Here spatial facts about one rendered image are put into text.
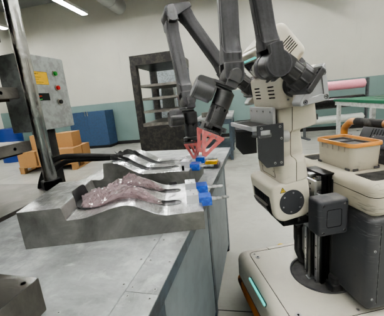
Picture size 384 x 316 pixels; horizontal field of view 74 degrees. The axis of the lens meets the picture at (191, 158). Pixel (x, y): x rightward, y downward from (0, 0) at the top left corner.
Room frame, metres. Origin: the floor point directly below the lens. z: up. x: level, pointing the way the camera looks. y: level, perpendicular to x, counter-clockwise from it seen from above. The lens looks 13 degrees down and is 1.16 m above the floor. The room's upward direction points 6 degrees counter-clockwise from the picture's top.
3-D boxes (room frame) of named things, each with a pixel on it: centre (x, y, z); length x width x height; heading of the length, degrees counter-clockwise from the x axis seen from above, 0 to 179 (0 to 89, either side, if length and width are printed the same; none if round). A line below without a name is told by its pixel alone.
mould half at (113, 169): (1.15, 0.22, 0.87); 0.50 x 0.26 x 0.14; 75
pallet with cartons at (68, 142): (5.49, 2.91, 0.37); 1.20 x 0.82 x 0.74; 86
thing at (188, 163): (1.02, -0.02, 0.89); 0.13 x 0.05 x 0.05; 75
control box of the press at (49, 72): (1.54, 0.84, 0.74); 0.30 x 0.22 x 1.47; 165
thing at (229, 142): (5.58, -0.63, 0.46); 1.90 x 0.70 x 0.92; 168
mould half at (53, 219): (0.78, 0.24, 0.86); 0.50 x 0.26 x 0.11; 92
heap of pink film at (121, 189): (0.79, 0.23, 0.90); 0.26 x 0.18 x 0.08; 92
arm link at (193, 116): (1.13, -0.01, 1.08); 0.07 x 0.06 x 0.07; 109
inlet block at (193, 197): (0.74, -0.04, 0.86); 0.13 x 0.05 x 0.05; 92
